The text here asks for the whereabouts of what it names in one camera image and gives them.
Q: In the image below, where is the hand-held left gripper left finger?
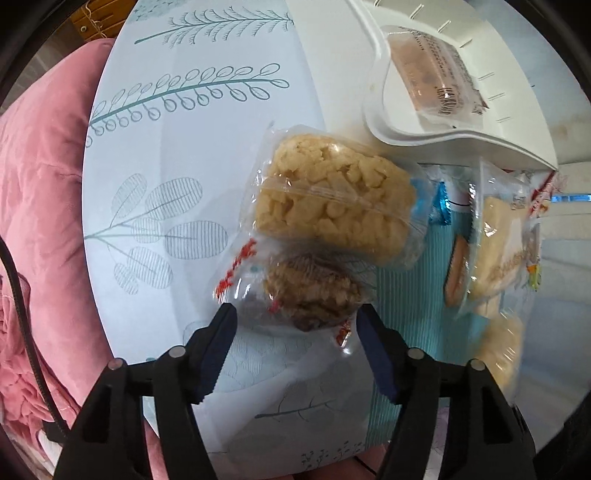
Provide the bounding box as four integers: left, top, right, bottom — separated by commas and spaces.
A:
54, 302, 238, 480

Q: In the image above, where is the leaf printed cloth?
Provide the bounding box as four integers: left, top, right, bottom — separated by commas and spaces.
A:
83, 0, 591, 472

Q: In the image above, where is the blue foil candy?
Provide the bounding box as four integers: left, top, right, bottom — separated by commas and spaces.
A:
429, 180, 462, 227

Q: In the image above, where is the small yellow snack packet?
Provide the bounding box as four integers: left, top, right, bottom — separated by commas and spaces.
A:
475, 314, 525, 393

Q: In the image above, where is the pink snack packet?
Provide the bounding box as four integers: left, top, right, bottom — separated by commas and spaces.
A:
381, 25, 490, 130

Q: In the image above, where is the white plastic basket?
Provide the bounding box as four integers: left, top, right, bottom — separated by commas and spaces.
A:
346, 0, 559, 171

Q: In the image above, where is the yellow puffed rice cake packet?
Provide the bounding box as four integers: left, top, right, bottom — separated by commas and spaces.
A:
244, 124, 432, 271

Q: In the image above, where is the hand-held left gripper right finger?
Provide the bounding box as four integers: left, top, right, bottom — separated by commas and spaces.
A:
355, 304, 539, 480

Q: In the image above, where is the wooden furniture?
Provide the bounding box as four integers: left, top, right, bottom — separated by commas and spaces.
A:
65, 0, 139, 44

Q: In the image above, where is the round biscuit packet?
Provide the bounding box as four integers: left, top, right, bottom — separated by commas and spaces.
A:
443, 233, 472, 308

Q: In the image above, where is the black cable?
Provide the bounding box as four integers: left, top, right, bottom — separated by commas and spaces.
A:
0, 237, 70, 444

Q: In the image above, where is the brown nut cluster packet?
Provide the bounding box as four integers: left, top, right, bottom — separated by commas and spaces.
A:
215, 237, 379, 356

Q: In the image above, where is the cream cracker packet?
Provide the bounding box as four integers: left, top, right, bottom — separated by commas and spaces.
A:
466, 159, 555, 319

